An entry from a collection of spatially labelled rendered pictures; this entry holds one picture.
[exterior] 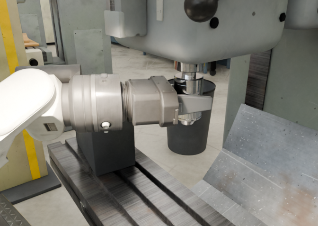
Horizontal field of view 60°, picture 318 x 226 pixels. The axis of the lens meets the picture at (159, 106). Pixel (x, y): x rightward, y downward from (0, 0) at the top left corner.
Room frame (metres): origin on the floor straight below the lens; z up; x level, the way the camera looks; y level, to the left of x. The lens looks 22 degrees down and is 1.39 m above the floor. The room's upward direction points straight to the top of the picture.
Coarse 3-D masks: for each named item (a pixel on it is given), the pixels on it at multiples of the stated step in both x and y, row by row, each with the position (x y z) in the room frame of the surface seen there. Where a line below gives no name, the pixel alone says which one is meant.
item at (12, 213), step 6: (0, 198) 1.15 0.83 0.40; (6, 198) 1.16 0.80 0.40; (0, 204) 1.11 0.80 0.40; (6, 204) 1.11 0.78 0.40; (0, 210) 1.07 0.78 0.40; (6, 210) 1.07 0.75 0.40; (12, 210) 1.07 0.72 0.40; (6, 216) 1.03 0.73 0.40; (12, 216) 1.03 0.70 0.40; (18, 216) 1.03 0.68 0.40; (12, 222) 0.99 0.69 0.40; (18, 222) 0.99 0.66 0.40; (24, 222) 0.99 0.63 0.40
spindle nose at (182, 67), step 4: (176, 64) 0.41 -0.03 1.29; (180, 64) 0.40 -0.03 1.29; (184, 64) 0.40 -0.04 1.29; (188, 64) 0.40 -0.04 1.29; (192, 64) 0.40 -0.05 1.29; (196, 64) 0.40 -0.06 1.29; (200, 64) 0.40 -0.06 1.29; (176, 68) 0.41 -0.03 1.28; (180, 68) 0.40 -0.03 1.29; (184, 68) 0.40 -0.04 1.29; (188, 68) 0.40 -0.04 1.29; (192, 68) 0.40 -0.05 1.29; (196, 68) 0.40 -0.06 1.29; (200, 68) 0.40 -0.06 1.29
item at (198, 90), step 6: (174, 84) 0.42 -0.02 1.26; (180, 90) 0.40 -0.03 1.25; (186, 90) 0.40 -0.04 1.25; (192, 90) 0.40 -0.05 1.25; (198, 90) 0.40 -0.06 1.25; (186, 114) 0.40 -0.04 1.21; (192, 114) 0.40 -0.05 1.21; (198, 114) 0.41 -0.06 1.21; (180, 120) 0.40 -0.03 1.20; (186, 120) 0.40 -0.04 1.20; (192, 120) 0.40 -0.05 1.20
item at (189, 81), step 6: (180, 72) 0.44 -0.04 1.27; (174, 78) 0.42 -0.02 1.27; (180, 78) 0.41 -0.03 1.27; (186, 78) 0.41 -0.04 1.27; (192, 78) 0.41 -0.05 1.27; (198, 78) 0.41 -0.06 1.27; (180, 84) 0.40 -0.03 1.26; (186, 84) 0.40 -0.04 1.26; (192, 84) 0.40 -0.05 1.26; (198, 84) 0.40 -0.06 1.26
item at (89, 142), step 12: (96, 132) 0.63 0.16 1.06; (108, 132) 0.65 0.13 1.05; (120, 132) 0.66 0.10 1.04; (132, 132) 0.68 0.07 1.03; (84, 144) 0.71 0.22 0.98; (96, 144) 0.63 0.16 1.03; (108, 144) 0.64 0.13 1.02; (120, 144) 0.66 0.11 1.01; (132, 144) 0.68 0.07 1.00; (96, 156) 0.63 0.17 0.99; (108, 156) 0.64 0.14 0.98; (120, 156) 0.66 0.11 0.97; (132, 156) 0.68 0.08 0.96; (96, 168) 0.63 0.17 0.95; (108, 168) 0.64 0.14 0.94; (120, 168) 0.66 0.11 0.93
